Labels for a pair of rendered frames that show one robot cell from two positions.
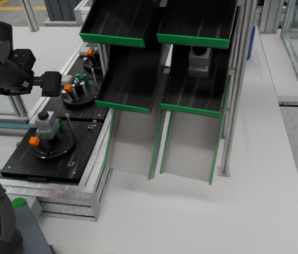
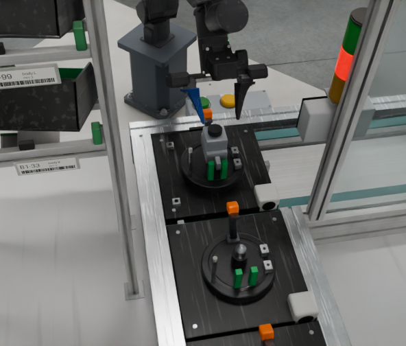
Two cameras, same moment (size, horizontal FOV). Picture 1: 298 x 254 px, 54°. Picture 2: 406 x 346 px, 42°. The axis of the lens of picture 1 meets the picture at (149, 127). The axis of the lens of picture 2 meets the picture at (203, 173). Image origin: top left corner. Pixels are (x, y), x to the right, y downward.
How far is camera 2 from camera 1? 137 cm
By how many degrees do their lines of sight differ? 86
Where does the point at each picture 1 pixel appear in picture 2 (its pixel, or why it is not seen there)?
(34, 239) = (136, 45)
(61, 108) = (255, 234)
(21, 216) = (160, 55)
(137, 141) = not seen: hidden behind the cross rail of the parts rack
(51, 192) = (176, 122)
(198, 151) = not seen: outside the picture
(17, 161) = (243, 139)
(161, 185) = (64, 204)
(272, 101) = not seen: outside the picture
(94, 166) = (145, 162)
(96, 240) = (123, 136)
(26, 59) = (208, 57)
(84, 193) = (140, 131)
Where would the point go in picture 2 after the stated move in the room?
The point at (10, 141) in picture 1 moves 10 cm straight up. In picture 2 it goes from (302, 190) to (311, 161)
